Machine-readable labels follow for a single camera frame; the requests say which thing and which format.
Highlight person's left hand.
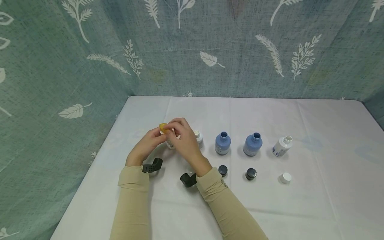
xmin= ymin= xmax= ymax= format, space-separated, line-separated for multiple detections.
xmin=125 ymin=127 xmax=167 ymax=167

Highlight small white open bottle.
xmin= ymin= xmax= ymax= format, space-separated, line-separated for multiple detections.
xmin=194 ymin=130 xmax=204 ymax=149

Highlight person's left forearm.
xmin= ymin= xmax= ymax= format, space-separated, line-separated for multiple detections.
xmin=109 ymin=165 xmax=151 ymax=240

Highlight blue open bottle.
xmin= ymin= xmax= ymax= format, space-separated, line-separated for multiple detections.
xmin=215 ymin=131 xmax=231 ymax=156
xmin=243 ymin=132 xmax=263 ymax=157

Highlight person's right hand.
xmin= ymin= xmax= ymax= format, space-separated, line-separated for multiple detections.
xmin=164 ymin=117 xmax=213 ymax=177

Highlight white bottle with blue label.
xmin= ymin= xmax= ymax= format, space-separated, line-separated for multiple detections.
xmin=272 ymin=135 xmax=293 ymax=157

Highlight person's right forearm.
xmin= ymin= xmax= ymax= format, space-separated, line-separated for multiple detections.
xmin=195 ymin=167 xmax=268 ymax=240

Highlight black wrist band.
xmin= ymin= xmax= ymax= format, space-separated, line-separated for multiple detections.
xmin=180 ymin=173 xmax=198 ymax=188
xmin=142 ymin=158 xmax=163 ymax=174

